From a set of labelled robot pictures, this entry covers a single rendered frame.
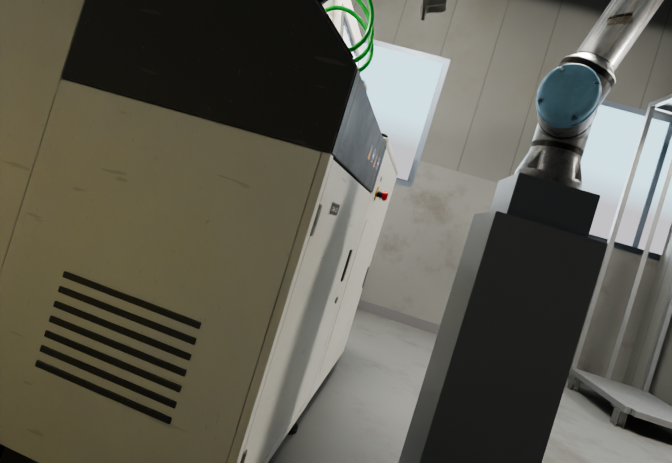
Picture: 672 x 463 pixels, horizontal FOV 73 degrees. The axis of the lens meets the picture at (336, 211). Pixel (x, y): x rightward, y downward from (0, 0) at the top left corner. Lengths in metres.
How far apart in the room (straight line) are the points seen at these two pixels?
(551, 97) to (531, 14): 3.24
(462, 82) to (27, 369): 3.51
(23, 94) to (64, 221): 0.28
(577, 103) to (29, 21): 1.12
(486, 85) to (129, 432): 3.54
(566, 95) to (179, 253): 0.82
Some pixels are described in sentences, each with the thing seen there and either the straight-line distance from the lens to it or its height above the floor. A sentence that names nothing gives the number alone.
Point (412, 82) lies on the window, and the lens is 3.89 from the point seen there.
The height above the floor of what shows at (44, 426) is 0.14.
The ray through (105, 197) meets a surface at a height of 0.59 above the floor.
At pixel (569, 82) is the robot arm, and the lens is 1.05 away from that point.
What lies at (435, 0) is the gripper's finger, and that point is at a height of 1.26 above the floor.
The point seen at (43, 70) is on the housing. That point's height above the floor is 0.80.
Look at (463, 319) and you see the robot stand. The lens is 1.04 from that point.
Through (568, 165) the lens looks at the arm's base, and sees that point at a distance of 1.15.
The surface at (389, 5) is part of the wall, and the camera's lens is 4.15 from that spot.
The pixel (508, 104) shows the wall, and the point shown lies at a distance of 3.98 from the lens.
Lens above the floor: 0.69
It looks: level
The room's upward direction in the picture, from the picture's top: 17 degrees clockwise
